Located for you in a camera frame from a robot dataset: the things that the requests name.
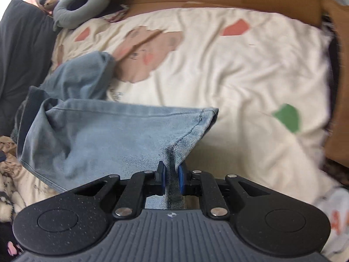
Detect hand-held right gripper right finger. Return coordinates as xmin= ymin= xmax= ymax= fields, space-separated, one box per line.
xmin=178 ymin=163 xmax=273 ymax=219

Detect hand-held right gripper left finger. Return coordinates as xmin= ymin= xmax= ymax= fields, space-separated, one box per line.
xmin=71 ymin=160 xmax=167 ymax=220

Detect blue denim jeans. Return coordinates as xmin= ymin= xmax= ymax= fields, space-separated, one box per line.
xmin=11 ymin=51 xmax=219 ymax=210

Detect cream bear printed blanket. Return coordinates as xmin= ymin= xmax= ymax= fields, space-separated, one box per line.
xmin=16 ymin=7 xmax=349 ymax=257

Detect beige cloth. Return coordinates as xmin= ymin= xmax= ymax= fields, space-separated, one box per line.
xmin=0 ymin=135 xmax=55 ymax=197

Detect leopard print cloth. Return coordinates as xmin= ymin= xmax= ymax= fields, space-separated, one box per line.
xmin=322 ymin=157 xmax=349 ymax=187

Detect white fluffy spotted blanket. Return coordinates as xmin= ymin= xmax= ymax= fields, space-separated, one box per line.
xmin=0 ymin=169 xmax=28 ymax=221

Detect colourful patterned cloth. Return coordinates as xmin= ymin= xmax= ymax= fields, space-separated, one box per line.
xmin=105 ymin=4 xmax=130 ymax=24

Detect grey neck pillow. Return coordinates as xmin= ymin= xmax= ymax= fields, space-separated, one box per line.
xmin=52 ymin=0 xmax=111 ymax=30

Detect dark grey pillow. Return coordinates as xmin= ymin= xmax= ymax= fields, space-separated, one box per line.
xmin=0 ymin=0 xmax=59 ymax=135

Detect doll with sunglasses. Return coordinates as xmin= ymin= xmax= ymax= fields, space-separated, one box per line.
xmin=38 ymin=0 xmax=59 ymax=15

